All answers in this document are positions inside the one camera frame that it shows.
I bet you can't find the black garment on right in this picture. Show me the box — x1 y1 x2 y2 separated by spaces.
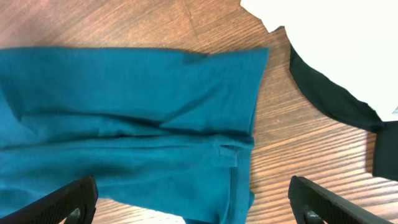
289 47 397 181

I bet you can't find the dark blue polo shirt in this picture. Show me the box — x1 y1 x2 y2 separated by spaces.
1 47 269 223

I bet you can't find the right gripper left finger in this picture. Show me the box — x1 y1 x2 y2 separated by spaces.
1 175 98 224

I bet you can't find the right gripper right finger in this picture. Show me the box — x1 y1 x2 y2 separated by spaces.
288 176 392 224

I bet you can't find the white crumpled garment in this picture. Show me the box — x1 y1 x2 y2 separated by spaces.
240 0 397 121

